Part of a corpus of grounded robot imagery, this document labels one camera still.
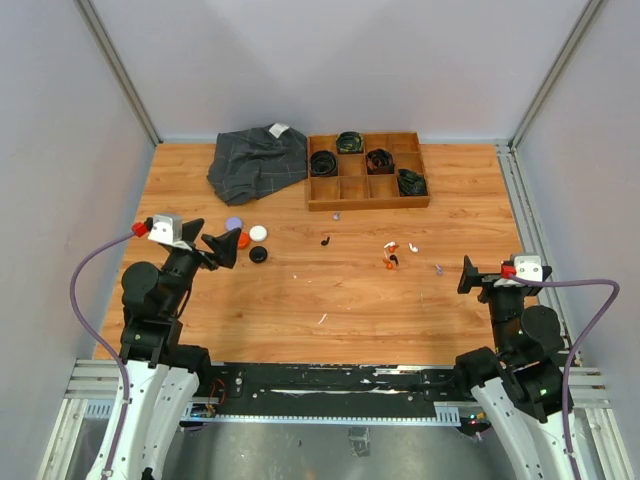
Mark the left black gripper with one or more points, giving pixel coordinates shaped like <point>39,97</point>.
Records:
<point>224,246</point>

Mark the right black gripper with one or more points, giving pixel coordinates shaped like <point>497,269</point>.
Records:
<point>471,275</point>

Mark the black earbud case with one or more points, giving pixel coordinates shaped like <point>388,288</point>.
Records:
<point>258,254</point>

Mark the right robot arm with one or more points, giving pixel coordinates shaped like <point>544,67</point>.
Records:
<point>518,382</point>

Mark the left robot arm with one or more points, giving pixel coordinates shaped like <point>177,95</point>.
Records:
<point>158,376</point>

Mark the purple earbud case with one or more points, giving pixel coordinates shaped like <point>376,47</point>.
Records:
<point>233,222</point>

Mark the orange earbud case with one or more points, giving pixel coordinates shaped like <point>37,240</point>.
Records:
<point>243,241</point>

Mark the white earbud case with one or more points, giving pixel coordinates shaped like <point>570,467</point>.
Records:
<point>258,233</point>

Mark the grey checked cloth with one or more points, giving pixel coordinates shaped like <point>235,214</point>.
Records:
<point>254,163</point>

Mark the dark green rolled tie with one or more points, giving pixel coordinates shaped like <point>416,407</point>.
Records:
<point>411,183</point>

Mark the black rolled belt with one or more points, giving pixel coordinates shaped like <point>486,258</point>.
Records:
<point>323,163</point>

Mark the brown rolled belt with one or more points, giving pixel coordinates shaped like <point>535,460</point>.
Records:
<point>380,162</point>

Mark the wooden compartment tray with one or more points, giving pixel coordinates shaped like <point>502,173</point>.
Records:
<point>365,171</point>

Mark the green patterned rolled tie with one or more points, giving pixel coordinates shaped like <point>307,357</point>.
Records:
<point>349,142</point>

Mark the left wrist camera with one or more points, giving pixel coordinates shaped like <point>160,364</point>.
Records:
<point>166,229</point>

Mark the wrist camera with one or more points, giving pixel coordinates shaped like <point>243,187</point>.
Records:
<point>527,267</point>
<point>166,229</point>

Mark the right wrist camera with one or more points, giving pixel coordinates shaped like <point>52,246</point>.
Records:
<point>527,267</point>

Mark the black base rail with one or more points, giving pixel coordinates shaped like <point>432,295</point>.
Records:
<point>331,393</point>

